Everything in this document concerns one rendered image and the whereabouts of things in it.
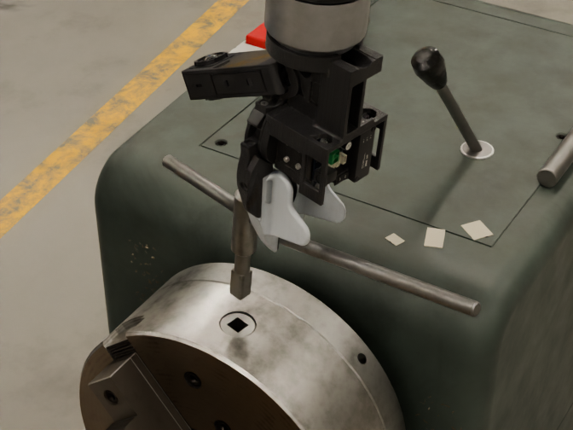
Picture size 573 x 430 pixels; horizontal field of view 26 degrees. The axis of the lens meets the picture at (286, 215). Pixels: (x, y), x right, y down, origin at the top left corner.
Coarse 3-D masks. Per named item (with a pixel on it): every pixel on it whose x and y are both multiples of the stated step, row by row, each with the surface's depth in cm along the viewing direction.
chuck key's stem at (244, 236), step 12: (240, 204) 104; (240, 216) 105; (240, 228) 106; (252, 228) 106; (240, 240) 106; (252, 240) 107; (240, 252) 107; (252, 252) 108; (240, 264) 109; (240, 276) 109; (240, 288) 110
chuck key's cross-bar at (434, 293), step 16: (176, 160) 110; (192, 176) 108; (208, 192) 107; (224, 192) 107; (320, 256) 100; (336, 256) 99; (352, 256) 99; (368, 272) 97; (384, 272) 96; (400, 288) 95; (416, 288) 94; (432, 288) 93; (448, 304) 92; (464, 304) 91
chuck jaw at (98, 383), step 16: (112, 352) 120; (128, 352) 118; (112, 368) 117; (128, 368) 116; (144, 368) 117; (96, 384) 116; (112, 384) 115; (128, 384) 115; (144, 384) 117; (112, 400) 116; (128, 400) 115; (144, 400) 116; (160, 400) 117; (112, 416) 118; (128, 416) 116; (144, 416) 116; (160, 416) 117; (176, 416) 118
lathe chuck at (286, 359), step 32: (192, 288) 120; (224, 288) 118; (128, 320) 121; (160, 320) 116; (192, 320) 115; (256, 320) 115; (288, 320) 116; (96, 352) 121; (160, 352) 115; (192, 352) 112; (224, 352) 111; (256, 352) 112; (288, 352) 113; (320, 352) 115; (160, 384) 118; (192, 384) 115; (224, 384) 112; (256, 384) 110; (288, 384) 111; (320, 384) 113; (352, 384) 115; (96, 416) 127; (192, 416) 118; (224, 416) 115; (256, 416) 112; (288, 416) 110; (320, 416) 111; (352, 416) 114
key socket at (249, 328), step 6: (228, 318) 115; (234, 318) 115; (240, 318) 115; (246, 318) 115; (222, 324) 114; (228, 324) 114; (234, 324) 115; (240, 324) 115; (246, 324) 114; (252, 324) 114; (222, 330) 114; (228, 330) 114; (234, 330) 116; (240, 330) 116; (246, 330) 114; (252, 330) 114; (234, 336) 113; (240, 336) 113
